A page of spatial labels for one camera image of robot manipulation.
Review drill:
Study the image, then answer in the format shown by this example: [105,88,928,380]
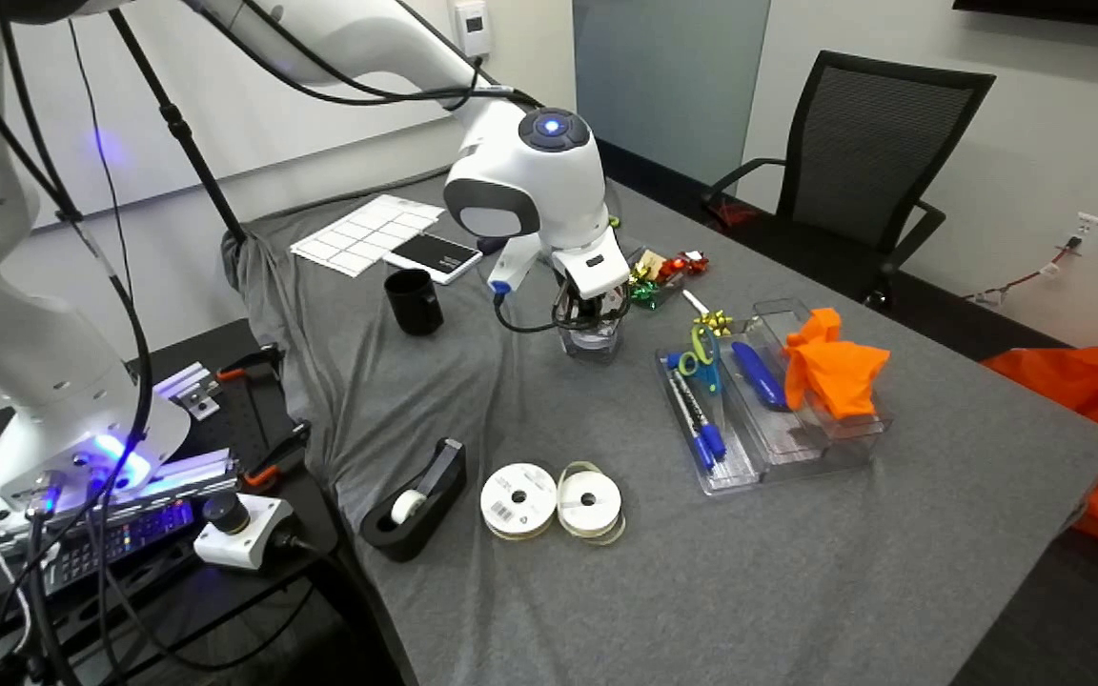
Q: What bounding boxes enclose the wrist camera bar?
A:
[482,227,547,304]

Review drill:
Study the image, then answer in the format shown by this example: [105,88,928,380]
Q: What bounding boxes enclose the frosted glass panel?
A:
[570,0,775,196]

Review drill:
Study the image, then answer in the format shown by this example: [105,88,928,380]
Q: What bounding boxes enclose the clear ribbed plastic tray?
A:
[712,309,832,478]
[656,342,762,502]
[751,297,892,451]

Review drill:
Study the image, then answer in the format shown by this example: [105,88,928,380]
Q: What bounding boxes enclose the white wall thermostat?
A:
[451,0,496,60]

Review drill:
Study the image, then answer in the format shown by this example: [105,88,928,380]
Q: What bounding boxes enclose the gold gift bow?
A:
[630,248,670,285]

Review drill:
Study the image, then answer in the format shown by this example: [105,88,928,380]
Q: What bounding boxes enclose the green blue scissors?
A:
[676,330,730,401]

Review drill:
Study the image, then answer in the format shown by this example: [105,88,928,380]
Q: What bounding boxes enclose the white whiteboard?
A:
[0,0,465,236]

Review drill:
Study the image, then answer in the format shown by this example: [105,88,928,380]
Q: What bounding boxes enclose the green yellow gift bow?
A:
[625,279,679,311]

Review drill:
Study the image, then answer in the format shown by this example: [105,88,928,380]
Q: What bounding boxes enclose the black wall television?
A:
[949,0,1098,33]

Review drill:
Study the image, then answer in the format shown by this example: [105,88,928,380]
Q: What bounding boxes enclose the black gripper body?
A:
[557,285,625,338]

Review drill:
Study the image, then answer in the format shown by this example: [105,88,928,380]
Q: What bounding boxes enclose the small transparent plastic box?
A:
[557,302,630,367]

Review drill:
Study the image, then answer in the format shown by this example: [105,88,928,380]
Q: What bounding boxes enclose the black tripod stand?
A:
[105,10,250,253]

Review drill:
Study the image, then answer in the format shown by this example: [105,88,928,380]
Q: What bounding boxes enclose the grey tablecloth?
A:
[217,137,1098,686]

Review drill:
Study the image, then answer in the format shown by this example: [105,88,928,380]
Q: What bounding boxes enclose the black tape dispenser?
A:
[358,433,473,563]

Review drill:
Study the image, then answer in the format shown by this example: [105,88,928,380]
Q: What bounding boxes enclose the black mesh office chair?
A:
[701,50,998,316]

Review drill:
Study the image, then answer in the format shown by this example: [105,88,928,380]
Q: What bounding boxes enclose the black cup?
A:
[382,265,447,338]

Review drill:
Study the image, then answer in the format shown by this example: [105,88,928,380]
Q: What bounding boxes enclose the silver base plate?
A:
[0,442,242,563]

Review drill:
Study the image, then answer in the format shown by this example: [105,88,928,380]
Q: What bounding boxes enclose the blue marker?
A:
[726,338,798,417]

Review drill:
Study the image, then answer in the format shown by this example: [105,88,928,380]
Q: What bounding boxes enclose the white label sheet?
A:
[285,191,447,281]

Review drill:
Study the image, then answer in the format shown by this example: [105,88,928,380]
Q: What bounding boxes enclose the red gift bow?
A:
[656,248,712,285]

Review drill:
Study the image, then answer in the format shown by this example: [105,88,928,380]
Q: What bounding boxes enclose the silver metal clamp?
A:
[147,359,223,423]

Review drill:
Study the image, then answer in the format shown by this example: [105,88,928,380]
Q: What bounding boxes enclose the black robot stand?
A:
[0,316,373,686]

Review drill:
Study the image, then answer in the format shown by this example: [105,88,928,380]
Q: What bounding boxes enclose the cream ribbon spool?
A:
[554,456,630,548]

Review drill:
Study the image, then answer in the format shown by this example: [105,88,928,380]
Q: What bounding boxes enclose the blue capped pen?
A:
[679,367,730,466]
[656,356,716,478]

